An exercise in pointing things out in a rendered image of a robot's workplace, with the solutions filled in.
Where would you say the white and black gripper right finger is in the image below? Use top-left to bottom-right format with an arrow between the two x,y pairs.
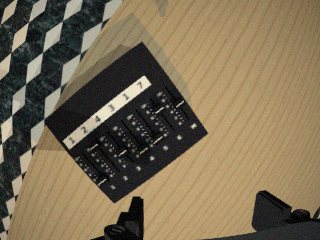
251,190 -> 320,232

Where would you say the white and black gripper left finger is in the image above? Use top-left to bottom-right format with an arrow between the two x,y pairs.
91,196 -> 144,240

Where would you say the black lighting desk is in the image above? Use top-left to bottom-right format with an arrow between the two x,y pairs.
44,42 -> 208,204

